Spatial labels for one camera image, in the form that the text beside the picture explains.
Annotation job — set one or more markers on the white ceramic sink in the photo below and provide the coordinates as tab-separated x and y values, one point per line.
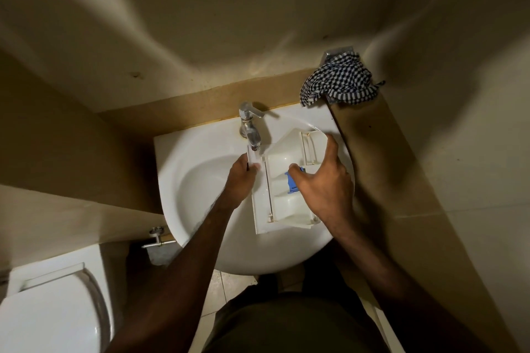
194	183

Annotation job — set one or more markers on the chrome sink faucet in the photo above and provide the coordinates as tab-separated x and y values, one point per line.
248	125

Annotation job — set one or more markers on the person's left forearm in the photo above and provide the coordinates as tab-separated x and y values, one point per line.
174	290

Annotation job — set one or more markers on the person's right hand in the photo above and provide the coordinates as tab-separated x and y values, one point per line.
327	195

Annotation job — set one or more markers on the white toilet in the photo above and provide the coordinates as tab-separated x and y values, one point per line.
49	311

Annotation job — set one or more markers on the white detergent drawer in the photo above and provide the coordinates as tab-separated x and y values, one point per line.
281	158

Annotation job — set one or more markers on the person's right forearm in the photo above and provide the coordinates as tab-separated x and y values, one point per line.
406	295

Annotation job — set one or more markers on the person's left hand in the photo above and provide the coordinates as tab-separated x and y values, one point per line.
240	185

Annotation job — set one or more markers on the black white checkered cloth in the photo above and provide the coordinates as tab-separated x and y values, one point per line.
339	79

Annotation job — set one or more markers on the person's dark shorts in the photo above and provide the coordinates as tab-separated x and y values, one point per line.
290	323

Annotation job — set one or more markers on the chrome soap dish holder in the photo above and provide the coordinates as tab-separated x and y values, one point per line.
335	52

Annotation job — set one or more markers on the chrome toilet paper holder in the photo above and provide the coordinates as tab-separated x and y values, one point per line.
159	241

